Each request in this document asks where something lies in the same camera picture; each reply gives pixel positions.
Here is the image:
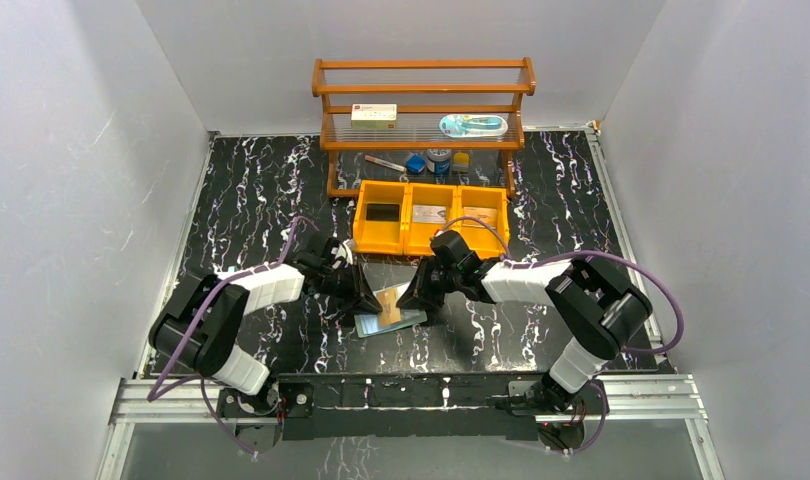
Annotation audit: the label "green card holder wallet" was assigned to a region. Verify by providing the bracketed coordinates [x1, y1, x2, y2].
[355, 283, 428, 338]

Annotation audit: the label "tan printed card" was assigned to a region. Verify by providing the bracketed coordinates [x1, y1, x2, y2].
[463, 206, 498, 228]

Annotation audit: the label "orange three-compartment bin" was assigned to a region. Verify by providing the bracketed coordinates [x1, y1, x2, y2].
[352, 181, 510, 258]

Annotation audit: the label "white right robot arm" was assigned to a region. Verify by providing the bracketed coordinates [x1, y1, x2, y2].
[397, 231, 653, 401]

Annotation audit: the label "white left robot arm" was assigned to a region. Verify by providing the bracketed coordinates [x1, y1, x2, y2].
[149, 232, 383, 396]

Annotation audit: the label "silver card in bin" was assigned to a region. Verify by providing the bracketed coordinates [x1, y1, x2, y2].
[412, 205, 447, 225]

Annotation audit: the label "black card in bin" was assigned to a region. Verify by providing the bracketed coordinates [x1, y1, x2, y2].
[365, 203, 401, 223]

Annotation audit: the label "small yellow object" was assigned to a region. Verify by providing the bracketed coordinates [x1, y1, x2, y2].
[450, 151, 471, 174]

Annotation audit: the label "round blue white tin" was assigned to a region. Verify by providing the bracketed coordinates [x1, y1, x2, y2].
[426, 149, 452, 176]

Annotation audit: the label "brown white marker pen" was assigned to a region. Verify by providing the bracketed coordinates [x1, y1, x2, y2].
[364, 155, 407, 173]

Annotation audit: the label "small blue object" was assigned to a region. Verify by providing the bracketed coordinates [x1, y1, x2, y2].
[405, 154, 426, 175]

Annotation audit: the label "blue oval packaged item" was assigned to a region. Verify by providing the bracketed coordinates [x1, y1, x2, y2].
[438, 114, 508, 139]

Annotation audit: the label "white red box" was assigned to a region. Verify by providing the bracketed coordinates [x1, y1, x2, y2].
[350, 104, 398, 130]

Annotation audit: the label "wooden shelf rack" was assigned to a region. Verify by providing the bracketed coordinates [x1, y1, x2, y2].
[311, 57, 537, 198]

